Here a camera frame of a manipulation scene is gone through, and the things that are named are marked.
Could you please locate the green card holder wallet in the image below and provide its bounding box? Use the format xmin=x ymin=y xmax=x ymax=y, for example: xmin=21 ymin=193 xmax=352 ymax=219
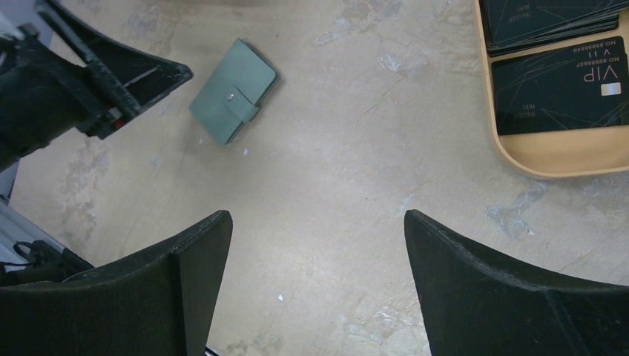
xmin=189 ymin=39 xmax=280 ymax=145

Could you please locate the black VIP card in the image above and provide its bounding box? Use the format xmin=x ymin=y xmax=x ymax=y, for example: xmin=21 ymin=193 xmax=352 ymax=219
xmin=491 ymin=36 xmax=628 ymax=136

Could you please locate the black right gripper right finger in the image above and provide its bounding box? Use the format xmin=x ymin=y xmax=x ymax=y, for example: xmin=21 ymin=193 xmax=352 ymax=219
xmin=404 ymin=210 xmax=628 ymax=355

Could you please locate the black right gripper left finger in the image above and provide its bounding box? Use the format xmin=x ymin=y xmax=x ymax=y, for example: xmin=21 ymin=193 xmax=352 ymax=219
xmin=1 ymin=210 xmax=233 ymax=355

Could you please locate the stack of black cards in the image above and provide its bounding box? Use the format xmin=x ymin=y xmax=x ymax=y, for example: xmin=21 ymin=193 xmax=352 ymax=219
xmin=478 ymin=0 xmax=628 ymax=57

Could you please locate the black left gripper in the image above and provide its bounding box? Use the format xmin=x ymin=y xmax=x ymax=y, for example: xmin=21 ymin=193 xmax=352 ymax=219
xmin=1 ymin=1 xmax=194 ymax=170

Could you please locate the tan oval tray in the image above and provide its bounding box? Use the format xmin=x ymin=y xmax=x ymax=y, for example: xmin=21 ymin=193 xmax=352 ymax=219
xmin=473 ymin=1 xmax=628 ymax=179

